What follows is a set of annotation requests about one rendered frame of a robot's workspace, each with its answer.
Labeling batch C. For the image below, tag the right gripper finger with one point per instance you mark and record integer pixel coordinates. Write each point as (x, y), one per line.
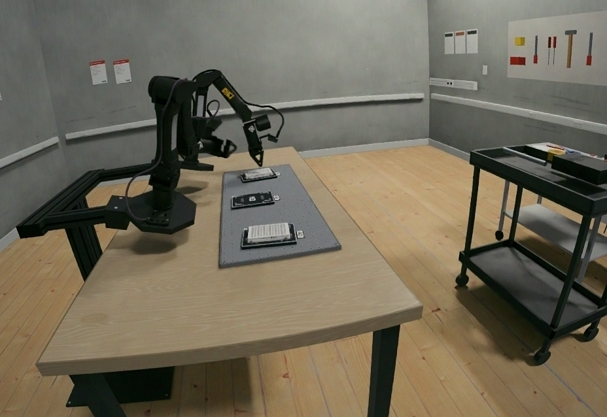
(229, 142)

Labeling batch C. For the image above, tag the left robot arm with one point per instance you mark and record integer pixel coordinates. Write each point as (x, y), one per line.
(241, 109)

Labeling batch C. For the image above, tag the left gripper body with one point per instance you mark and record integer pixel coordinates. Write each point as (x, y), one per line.
(253, 142)

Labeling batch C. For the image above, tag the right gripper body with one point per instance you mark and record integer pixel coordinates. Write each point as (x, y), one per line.
(212, 143)

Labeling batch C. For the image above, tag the white well plate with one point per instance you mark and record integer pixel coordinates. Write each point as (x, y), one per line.
(258, 173)
(272, 232)

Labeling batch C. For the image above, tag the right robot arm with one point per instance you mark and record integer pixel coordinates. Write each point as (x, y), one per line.
(178, 134)

